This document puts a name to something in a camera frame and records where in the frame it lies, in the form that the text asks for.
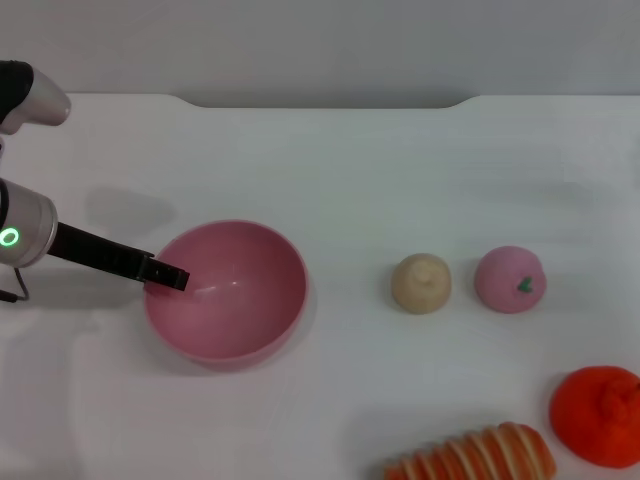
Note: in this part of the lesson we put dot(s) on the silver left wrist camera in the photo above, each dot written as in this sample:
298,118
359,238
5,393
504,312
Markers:
45,100

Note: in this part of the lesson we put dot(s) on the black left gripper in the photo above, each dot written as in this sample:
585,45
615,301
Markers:
100,252

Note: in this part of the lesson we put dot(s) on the striped orange toy bread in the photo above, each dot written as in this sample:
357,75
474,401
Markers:
480,452

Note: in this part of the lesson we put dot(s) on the beige toy bun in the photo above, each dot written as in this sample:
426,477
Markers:
420,287

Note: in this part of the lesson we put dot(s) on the pink toy peach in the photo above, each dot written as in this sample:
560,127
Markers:
502,277

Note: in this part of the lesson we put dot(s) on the pink plastic bowl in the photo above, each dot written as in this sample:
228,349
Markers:
235,300

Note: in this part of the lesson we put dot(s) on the orange toy tangerine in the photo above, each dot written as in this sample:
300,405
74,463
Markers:
585,415

